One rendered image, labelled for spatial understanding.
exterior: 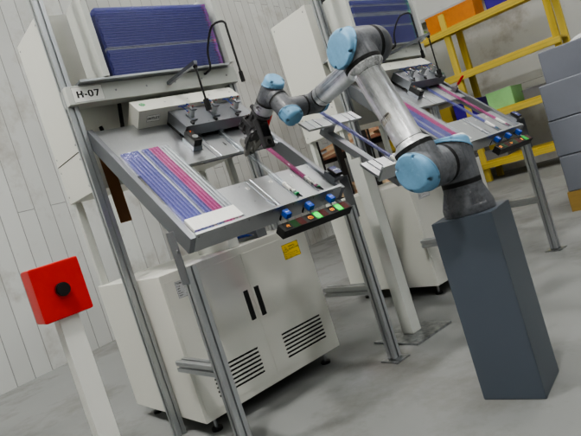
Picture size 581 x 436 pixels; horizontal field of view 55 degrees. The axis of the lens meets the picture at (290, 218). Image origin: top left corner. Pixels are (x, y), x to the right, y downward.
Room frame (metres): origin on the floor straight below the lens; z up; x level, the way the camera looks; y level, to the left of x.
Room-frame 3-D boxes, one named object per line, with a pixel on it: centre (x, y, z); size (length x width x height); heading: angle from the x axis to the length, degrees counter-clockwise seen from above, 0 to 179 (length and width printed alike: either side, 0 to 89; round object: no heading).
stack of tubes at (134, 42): (2.37, 0.31, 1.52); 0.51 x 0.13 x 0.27; 128
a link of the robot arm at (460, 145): (1.63, -0.51, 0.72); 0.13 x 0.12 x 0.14; 127
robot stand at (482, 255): (1.64, -0.51, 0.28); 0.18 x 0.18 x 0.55; 52
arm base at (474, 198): (1.64, -0.51, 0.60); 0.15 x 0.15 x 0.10
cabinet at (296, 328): (2.42, 0.44, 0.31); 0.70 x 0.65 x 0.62; 128
